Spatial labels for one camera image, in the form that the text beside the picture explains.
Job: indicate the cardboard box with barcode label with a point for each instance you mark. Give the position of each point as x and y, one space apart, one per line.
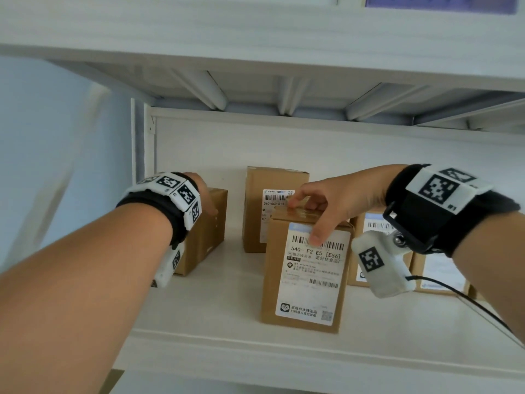
369 225

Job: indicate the tall labelled cardboard box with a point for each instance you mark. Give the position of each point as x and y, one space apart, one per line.
307 283

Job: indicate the white metal shelf unit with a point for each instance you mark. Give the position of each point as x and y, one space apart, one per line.
229 320

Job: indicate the person's left forearm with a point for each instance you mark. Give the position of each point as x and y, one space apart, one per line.
69 291

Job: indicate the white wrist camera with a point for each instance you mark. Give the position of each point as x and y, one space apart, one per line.
381 262
167 266

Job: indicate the person's right hand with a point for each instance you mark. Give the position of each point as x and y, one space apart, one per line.
348 192

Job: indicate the purple box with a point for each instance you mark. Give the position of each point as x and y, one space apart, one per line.
439 3

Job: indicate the cardboard box with small label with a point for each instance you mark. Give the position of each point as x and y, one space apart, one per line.
262 192

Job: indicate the person's left hand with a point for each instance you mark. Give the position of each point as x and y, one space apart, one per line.
205 196

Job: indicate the low cardboard box white label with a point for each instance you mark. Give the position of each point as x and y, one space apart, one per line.
439 274

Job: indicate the plain cardboard box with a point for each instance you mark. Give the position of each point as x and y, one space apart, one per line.
203 242

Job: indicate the person's right forearm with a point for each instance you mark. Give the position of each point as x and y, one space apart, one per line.
492 262

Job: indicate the person's right thumb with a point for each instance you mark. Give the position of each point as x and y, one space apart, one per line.
326 229

